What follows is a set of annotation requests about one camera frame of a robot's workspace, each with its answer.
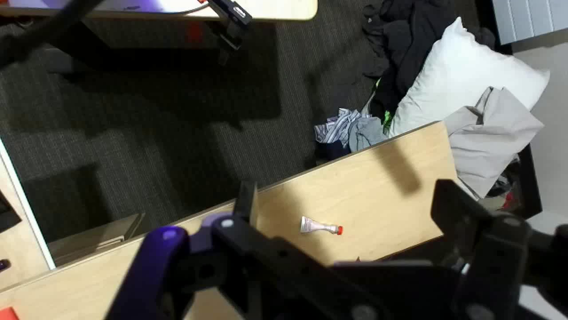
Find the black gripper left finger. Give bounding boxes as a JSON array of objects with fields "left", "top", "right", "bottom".
[{"left": 210, "top": 179, "right": 357, "bottom": 320}]

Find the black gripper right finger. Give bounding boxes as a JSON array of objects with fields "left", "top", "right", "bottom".
[{"left": 430, "top": 176, "right": 533, "bottom": 320}]

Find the white tube with red cap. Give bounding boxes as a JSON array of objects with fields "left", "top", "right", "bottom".
[{"left": 299, "top": 215, "right": 347, "bottom": 238}]

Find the grey folded cloth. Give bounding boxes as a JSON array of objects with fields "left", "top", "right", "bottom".
[{"left": 442, "top": 85, "right": 545, "bottom": 201}]

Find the blue striped cloth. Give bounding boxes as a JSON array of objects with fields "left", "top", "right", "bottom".
[{"left": 313, "top": 107, "right": 389, "bottom": 155}]

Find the white pillow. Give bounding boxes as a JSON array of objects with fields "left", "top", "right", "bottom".
[{"left": 387, "top": 16, "right": 552, "bottom": 140}]

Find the light wooden side table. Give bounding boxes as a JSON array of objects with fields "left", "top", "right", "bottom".
[{"left": 0, "top": 139, "right": 57, "bottom": 291}]

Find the black clothes pile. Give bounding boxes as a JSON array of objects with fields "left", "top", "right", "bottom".
[{"left": 361, "top": 0, "right": 499, "bottom": 121}]

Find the white radiator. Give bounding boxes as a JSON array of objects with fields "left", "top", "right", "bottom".
[{"left": 494, "top": 0, "right": 568, "bottom": 46}]

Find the purple plastic case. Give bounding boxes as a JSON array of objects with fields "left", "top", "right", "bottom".
[{"left": 8, "top": 0, "right": 166, "bottom": 14}]

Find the black stand pole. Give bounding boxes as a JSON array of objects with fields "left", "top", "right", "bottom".
[{"left": 0, "top": 0, "right": 105, "bottom": 67}]

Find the purple plastic mount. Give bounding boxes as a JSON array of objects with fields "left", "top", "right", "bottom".
[{"left": 105, "top": 211, "right": 238, "bottom": 320}]

